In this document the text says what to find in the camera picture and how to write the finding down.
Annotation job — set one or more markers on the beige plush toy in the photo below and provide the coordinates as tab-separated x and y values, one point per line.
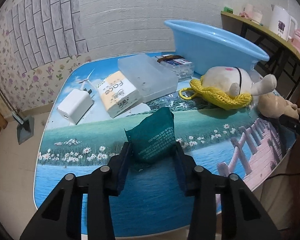
272	105

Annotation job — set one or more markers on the white plush rabbit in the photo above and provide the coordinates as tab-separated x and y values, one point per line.
222	78

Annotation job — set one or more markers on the white charger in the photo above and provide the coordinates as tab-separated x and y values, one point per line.
73	105

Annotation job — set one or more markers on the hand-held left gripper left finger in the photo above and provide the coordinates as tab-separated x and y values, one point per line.
122	170

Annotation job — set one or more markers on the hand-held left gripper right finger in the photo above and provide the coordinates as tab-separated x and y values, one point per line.
181	170

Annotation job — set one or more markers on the clear box with blue label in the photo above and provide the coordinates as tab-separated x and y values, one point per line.
176	63

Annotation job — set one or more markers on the small green box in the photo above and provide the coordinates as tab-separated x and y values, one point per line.
228	10

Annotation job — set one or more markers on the side table with black legs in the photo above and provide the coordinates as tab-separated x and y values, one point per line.
265	31

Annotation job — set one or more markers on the white and orange tissue pack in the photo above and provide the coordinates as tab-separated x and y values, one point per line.
117	92

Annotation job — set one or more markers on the blue plastic basin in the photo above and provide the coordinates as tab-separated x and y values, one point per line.
202	45

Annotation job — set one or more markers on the translucent plastic box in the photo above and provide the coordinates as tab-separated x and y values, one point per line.
147	77

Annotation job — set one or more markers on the green wrapper packet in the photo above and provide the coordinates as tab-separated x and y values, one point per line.
152	135

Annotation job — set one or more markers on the white electric kettle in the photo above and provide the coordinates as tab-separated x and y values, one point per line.
280	22

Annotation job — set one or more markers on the yellow mesh scrubber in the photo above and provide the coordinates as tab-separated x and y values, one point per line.
215	97

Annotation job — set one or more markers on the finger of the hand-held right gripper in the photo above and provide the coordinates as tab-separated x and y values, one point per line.
293	123

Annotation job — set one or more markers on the pink ornament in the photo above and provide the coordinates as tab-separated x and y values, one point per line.
246	11

